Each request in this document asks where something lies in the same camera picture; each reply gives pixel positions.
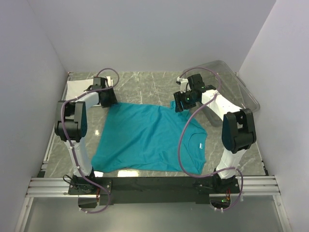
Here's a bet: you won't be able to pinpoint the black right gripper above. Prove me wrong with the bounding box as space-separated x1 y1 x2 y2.
173 89 197 113

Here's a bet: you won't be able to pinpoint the teal t-shirt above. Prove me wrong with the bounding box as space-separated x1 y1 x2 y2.
91 101 207 174

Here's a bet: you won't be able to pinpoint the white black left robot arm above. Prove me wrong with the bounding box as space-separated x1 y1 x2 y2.
54 75 117 194

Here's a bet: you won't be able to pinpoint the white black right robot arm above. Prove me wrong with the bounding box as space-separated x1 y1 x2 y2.
173 74 256 193

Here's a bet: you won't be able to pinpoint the folded white t-shirt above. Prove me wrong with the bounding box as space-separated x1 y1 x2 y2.
63 76 113 108

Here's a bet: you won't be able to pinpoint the clear plastic bin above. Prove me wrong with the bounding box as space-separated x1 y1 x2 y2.
180 60 260 113

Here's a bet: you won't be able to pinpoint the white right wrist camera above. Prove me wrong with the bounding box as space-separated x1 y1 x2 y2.
176 77 191 93

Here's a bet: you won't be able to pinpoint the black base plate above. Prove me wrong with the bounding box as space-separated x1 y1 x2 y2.
68 176 240 205

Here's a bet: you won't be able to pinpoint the aluminium front rail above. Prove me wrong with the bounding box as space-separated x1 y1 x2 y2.
26 176 280 198

